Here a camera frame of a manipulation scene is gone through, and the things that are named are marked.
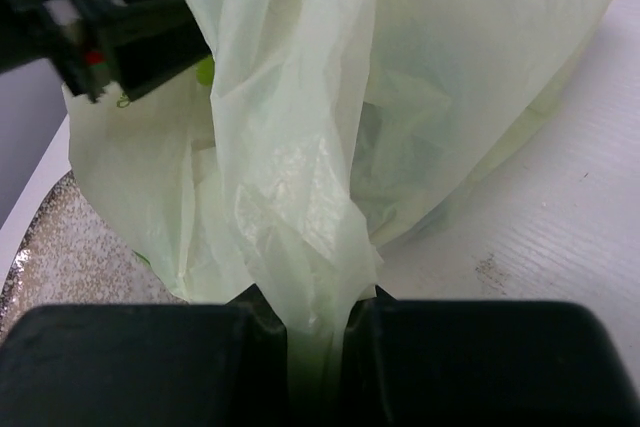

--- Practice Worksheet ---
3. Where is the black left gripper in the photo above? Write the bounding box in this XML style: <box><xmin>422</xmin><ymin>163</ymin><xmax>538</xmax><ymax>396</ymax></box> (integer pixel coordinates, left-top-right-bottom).
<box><xmin>1</xmin><ymin>0</ymin><xmax>210</xmax><ymax>101</ymax></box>

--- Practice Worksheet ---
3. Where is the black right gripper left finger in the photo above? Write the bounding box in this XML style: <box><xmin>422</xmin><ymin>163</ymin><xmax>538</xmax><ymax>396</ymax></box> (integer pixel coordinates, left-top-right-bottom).
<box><xmin>1</xmin><ymin>287</ymin><xmax>290</xmax><ymax>426</ymax></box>

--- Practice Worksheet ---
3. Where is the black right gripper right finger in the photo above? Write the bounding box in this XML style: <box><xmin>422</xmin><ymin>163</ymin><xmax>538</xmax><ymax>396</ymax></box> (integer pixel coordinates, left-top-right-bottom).
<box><xmin>339</xmin><ymin>290</ymin><xmax>639</xmax><ymax>426</ymax></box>

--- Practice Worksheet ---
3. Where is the pale green plastic bag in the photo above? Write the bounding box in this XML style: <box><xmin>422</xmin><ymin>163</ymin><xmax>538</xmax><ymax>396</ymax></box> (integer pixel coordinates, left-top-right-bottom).
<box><xmin>65</xmin><ymin>0</ymin><xmax>612</xmax><ymax>421</ymax></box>

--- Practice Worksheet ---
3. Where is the speckled round plate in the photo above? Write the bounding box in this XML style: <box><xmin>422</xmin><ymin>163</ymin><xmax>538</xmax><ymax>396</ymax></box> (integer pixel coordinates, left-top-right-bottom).
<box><xmin>1</xmin><ymin>172</ymin><xmax>182</xmax><ymax>337</ymax></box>

